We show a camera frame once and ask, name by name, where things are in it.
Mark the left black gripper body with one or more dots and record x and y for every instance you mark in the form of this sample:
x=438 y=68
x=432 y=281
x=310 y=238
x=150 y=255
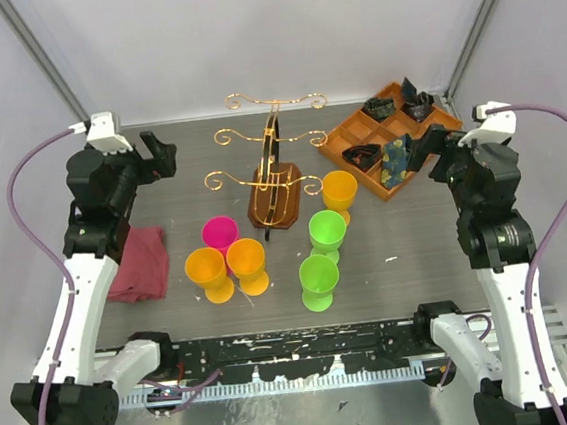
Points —
x=150 y=170

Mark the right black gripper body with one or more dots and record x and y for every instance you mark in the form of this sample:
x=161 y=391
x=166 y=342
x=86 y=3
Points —
x=452 y=163

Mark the pink wine glass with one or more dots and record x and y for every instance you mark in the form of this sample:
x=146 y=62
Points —
x=220 y=233

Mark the orange wine glass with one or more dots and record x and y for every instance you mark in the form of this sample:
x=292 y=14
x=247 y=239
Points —
x=246 y=259
x=339 y=191
x=206 y=268

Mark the green wine glass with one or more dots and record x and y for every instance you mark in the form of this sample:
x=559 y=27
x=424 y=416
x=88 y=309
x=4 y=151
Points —
x=318 y=276
x=327 y=231

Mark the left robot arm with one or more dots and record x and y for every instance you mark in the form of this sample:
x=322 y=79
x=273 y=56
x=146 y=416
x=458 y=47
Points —
x=65 y=387

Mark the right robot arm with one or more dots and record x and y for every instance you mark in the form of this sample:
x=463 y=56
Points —
x=520 y=384

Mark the green wine glass front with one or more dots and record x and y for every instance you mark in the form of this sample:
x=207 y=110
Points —
x=318 y=276

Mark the blue floral folded tie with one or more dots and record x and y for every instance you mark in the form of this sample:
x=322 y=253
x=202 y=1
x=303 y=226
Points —
x=395 y=157

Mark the black patterned folded tie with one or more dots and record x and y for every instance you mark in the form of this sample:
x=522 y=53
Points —
x=417 y=105

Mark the wooden compartment tray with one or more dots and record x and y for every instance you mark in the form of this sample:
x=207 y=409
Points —
x=359 y=129

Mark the dark green folded tie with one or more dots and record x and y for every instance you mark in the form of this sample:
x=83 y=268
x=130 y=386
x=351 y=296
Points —
x=379 y=109

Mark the red cloth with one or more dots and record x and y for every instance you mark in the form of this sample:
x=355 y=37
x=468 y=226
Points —
x=144 y=268

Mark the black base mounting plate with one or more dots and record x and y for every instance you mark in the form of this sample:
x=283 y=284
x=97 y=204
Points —
x=298 y=353

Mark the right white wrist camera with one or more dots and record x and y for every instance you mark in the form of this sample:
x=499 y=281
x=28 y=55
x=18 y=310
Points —
x=496 y=124

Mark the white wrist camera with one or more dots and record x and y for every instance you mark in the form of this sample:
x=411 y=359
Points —
x=102 y=132
x=496 y=124

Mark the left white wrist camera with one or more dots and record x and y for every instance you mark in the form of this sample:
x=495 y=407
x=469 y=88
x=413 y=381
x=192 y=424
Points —
x=102 y=132

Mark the gold wire wine glass rack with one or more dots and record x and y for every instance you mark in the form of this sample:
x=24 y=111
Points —
x=276 y=187

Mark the grey cable duct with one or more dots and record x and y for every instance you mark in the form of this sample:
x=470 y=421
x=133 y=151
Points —
x=148 y=397

